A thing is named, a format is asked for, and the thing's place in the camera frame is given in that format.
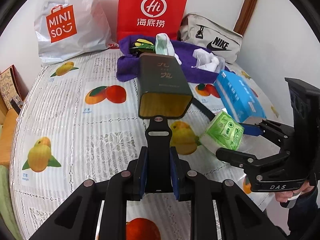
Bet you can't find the beige Nike waist bag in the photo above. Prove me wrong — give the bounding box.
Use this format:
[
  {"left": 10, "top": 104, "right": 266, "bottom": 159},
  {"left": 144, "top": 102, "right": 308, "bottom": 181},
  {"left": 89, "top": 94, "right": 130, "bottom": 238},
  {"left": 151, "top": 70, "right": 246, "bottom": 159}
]
[{"left": 180, "top": 13, "right": 242, "bottom": 64}]

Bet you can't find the brown wooden door frame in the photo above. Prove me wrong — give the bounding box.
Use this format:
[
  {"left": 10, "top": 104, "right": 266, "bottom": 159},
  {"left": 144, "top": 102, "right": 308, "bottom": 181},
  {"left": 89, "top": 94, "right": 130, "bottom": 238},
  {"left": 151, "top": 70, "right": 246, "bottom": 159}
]
[{"left": 233, "top": 0, "right": 258, "bottom": 35}]

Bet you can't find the right hand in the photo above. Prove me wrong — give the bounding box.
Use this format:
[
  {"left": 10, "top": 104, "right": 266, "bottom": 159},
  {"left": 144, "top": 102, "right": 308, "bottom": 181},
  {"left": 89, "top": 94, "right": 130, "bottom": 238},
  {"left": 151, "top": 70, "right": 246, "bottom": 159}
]
[{"left": 274, "top": 180, "right": 318, "bottom": 212}]

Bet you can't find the blue tissue pack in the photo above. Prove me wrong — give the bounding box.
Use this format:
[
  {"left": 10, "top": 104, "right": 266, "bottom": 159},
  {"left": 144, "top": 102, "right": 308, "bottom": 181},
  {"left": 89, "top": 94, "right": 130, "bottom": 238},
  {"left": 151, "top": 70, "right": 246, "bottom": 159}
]
[{"left": 214, "top": 70, "right": 266, "bottom": 122}]

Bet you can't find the red Haidilao paper bag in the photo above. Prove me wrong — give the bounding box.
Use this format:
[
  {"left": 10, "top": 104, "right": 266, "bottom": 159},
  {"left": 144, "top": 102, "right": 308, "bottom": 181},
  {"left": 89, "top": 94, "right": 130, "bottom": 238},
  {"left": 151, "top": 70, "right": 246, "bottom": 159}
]
[{"left": 117, "top": 0, "right": 187, "bottom": 41}]

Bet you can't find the white mesh drawstring pouch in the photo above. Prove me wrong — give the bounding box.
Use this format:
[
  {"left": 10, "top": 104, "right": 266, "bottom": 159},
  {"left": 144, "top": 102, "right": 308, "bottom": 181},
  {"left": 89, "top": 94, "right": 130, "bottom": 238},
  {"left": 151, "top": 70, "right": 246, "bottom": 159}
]
[{"left": 193, "top": 49, "right": 226, "bottom": 74}]

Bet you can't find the green tissue packet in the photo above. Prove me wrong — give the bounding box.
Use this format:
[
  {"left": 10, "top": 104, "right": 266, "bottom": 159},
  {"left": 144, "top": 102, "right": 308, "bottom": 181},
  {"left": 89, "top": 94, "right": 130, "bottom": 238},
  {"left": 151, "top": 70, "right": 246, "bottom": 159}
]
[{"left": 199, "top": 111, "right": 245, "bottom": 154}]

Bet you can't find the yellow black small pouch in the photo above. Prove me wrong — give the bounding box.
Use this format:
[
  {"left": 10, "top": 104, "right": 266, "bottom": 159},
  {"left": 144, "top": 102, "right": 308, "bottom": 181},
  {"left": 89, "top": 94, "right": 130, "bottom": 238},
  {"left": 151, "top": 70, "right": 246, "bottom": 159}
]
[{"left": 129, "top": 38, "right": 155, "bottom": 56}]

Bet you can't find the fruit print tablecloth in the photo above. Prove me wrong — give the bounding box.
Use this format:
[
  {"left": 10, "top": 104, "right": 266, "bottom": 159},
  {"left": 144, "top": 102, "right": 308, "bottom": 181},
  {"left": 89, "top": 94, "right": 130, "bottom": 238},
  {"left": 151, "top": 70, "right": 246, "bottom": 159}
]
[{"left": 9, "top": 43, "right": 283, "bottom": 240}]

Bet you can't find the white Miniso plastic bag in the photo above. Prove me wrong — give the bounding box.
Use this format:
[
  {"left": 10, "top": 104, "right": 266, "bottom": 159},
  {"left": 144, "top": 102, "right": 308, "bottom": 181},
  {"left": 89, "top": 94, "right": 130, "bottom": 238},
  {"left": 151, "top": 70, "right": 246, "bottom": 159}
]
[{"left": 34, "top": 0, "right": 114, "bottom": 66}]

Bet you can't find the dark green tea tin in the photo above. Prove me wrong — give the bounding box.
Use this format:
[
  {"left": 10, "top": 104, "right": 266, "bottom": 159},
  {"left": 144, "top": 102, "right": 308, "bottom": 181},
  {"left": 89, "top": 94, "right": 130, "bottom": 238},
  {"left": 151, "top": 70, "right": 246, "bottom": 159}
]
[{"left": 137, "top": 52, "right": 194, "bottom": 120}]

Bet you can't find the green snack sachet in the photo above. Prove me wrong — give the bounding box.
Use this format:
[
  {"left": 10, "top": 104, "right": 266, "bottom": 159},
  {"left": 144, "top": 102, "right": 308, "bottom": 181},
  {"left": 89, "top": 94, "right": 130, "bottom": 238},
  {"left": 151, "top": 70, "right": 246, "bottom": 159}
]
[{"left": 130, "top": 42, "right": 155, "bottom": 51}]

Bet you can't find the wooden chair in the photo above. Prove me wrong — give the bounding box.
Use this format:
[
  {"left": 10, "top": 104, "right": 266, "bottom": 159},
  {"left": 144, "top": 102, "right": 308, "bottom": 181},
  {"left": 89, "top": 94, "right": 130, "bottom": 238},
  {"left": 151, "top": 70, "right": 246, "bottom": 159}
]
[{"left": 0, "top": 108, "right": 18, "bottom": 168}]

